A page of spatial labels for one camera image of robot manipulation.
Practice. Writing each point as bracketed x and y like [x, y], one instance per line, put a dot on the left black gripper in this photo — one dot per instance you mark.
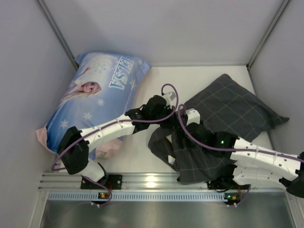
[165, 113]

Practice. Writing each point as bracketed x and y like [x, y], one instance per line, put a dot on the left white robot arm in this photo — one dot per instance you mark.
[75, 146]

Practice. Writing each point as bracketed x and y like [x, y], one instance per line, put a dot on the left aluminium corner post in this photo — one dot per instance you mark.
[47, 13]

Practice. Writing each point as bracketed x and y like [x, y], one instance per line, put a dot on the slotted grey cable duct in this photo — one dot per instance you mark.
[142, 196]

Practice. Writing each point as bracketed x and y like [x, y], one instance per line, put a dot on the right aluminium corner post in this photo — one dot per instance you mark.
[269, 30]

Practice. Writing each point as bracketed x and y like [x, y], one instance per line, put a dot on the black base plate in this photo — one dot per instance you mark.
[219, 185]
[114, 182]

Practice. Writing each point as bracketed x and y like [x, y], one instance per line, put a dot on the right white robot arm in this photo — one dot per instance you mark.
[250, 164]

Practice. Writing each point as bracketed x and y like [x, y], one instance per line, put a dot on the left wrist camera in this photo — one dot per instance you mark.
[170, 98]

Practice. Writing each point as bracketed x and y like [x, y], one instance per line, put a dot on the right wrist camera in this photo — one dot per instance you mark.
[193, 116]

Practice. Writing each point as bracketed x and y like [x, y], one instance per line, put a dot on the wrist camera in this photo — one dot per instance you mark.
[193, 116]
[170, 98]

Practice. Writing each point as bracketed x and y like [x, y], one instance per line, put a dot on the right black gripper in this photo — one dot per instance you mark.
[184, 130]

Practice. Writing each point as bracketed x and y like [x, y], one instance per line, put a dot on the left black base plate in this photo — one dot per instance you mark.
[114, 182]

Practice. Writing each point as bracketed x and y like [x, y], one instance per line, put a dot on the aluminium mounting rail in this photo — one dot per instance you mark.
[131, 181]

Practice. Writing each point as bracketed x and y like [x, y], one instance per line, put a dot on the Elsa print blue pillow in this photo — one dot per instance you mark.
[103, 88]

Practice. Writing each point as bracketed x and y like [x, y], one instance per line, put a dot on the aluminium corner post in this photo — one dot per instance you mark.
[47, 13]
[269, 30]

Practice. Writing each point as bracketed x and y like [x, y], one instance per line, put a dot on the grey checked pillowcase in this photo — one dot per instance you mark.
[224, 106]

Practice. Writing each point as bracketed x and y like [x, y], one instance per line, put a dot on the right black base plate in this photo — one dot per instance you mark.
[219, 185]

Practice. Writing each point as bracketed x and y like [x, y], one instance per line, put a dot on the white pillow yellow trim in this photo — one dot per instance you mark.
[171, 159]

